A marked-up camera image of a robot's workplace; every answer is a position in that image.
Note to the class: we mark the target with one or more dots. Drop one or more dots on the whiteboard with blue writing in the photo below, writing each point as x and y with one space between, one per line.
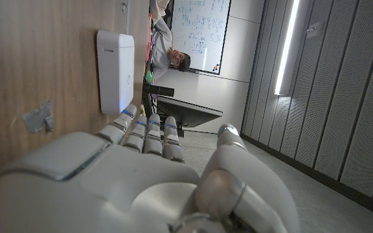
202 32

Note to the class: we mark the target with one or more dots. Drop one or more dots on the small white plastic box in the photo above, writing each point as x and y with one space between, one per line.
115 71

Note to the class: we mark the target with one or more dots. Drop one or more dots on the long white light strip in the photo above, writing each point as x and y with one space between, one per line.
287 48

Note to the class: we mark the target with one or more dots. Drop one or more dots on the grey tape piece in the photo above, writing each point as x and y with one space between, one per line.
37 118

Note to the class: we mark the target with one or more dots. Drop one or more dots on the green round toy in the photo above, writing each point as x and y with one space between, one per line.
148 76

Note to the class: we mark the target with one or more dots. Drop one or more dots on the seated person grey t-shirt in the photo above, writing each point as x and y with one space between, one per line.
162 45

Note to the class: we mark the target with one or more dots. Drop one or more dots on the black monitor on stand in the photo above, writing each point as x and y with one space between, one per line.
186 111

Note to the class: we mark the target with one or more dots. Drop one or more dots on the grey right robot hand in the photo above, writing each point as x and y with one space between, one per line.
108 187

